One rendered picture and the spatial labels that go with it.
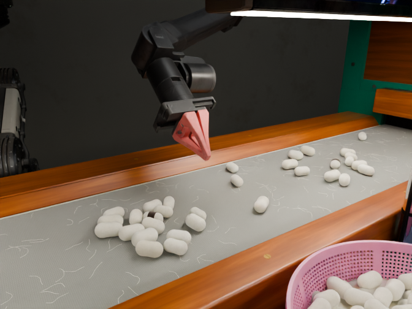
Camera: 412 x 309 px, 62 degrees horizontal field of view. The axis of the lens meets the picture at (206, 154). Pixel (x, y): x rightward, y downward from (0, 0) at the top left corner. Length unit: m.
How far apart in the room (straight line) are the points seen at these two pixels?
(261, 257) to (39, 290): 0.26
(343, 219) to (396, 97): 0.64
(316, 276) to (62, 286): 0.30
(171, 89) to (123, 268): 0.30
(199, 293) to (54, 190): 0.36
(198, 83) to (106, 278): 0.38
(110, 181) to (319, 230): 0.38
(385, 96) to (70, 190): 0.89
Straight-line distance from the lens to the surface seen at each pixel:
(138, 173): 0.68
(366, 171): 0.77
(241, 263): 0.41
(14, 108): 0.98
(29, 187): 0.66
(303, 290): 0.42
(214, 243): 0.49
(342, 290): 0.45
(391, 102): 1.13
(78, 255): 0.50
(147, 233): 0.48
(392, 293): 0.46
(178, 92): 0.58
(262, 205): 0.56
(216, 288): 0.38
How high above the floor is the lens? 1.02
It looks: 20 degrees down
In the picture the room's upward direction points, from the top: straight up
